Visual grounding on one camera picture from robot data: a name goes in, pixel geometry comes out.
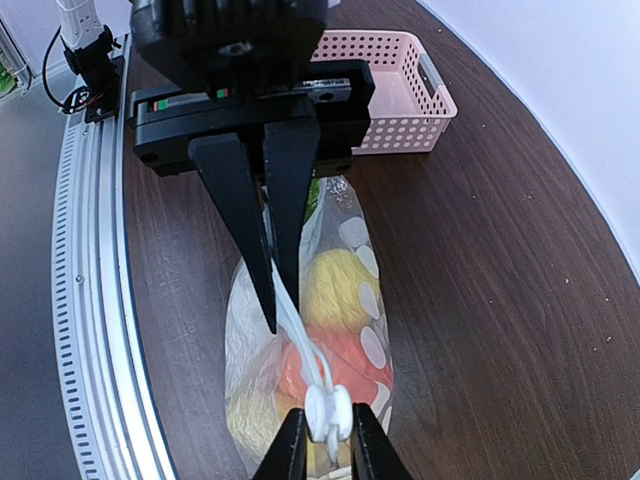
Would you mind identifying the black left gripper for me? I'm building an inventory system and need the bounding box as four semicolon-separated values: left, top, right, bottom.
129;1;375;333

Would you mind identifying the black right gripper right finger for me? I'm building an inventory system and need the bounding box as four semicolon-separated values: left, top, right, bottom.
350;403;413;480

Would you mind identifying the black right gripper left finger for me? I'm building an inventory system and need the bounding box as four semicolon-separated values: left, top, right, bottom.
252;408;308;480

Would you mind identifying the orange pumpkin with leaf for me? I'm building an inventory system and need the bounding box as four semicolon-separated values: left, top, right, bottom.
276;325;394;414

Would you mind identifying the clear zip top bag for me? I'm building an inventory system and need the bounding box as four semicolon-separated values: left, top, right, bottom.
222;174;395;480

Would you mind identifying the yellow pear with leaf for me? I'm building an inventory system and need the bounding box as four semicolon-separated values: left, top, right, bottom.
301;249;380;331

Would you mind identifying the pink perforated plastic basket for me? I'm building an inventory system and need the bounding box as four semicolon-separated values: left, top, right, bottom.
312;29;458;156

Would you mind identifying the aluminium front rail frame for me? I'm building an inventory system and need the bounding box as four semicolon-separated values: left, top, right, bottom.
49;34;176;480

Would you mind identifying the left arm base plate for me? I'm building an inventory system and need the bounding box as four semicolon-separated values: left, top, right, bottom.
84;55;125;124

